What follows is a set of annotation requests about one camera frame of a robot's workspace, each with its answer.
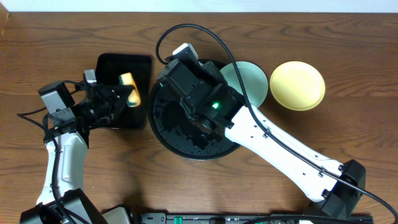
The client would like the green yellow sponge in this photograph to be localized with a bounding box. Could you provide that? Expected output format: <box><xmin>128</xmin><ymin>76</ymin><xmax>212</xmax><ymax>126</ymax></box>
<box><xmin>119</xmin><ymin>73</ymin><xmax>141</xmax><ymax>108</ymax></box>

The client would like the light blue plate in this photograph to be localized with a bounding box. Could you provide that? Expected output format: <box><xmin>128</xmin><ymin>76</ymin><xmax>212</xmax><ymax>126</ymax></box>
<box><xmin>221</xmin><ymin>61</ymin><xmax>268</xmax><ymax>108</ymax></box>

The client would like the yellow plate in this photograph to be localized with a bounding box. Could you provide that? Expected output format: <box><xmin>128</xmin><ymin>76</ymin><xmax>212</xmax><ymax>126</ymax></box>
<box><xmin>270</xmin><ymin>61</ymin><xmax>326</xmax><ymax>111</ymax></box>

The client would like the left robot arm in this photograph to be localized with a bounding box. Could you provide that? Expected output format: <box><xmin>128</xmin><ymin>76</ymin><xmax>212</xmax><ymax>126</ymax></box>
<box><xmin>20</xmin><ymin>81</ymin><xmax>136</xmax><ymax>223</ymax></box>

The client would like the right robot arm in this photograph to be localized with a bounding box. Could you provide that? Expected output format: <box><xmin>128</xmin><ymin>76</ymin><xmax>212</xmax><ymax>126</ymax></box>
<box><xmin>157</xmin><ymin>59</ymin><xmax>365</xmax><ymax>220</ymax></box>

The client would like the black rectangular tray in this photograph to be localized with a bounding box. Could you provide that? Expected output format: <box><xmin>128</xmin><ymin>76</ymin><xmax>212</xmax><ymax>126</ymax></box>
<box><xmin>96</xmin><ymin>53</ymin><xmax>152</xmax><ymax>129</ymax></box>

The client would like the black round tray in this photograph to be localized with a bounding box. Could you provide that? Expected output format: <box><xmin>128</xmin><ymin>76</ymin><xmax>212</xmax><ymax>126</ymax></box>
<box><xmin>148</xmin><ymin>81</ymin><xmax>239</xmax><ymax>160</ymax></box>

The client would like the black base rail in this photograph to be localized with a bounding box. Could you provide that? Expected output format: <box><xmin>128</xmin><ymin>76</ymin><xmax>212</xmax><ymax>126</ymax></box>
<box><xmin>135</xmin><ymin>213</ymin><xmax>374</xmax><ymax>224</ymax></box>

